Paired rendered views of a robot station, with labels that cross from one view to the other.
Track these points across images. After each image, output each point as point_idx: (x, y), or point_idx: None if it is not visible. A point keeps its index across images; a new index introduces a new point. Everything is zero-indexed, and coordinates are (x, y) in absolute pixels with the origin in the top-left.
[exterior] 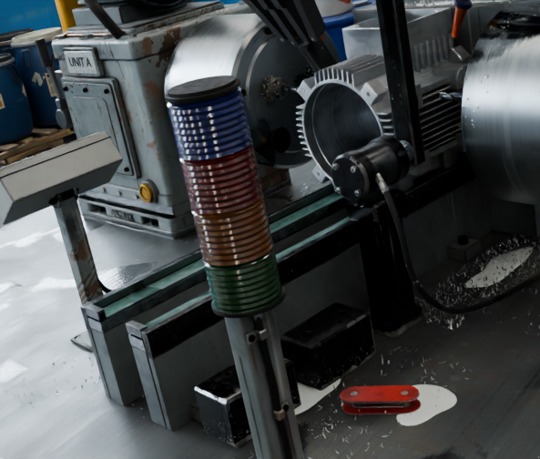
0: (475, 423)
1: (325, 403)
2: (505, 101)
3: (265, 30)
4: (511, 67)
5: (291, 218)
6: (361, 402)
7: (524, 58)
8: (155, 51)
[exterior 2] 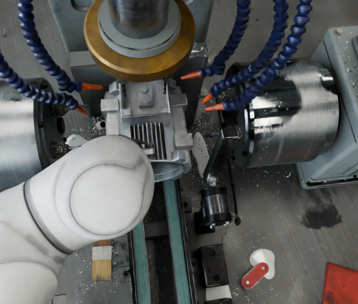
0: (289, 259)
1: (233, 289)
2: (278, 154)
3: (40, 126)
4: (281, 141)
5: None
6: (254, 284)
7: (287, 136)
8: None
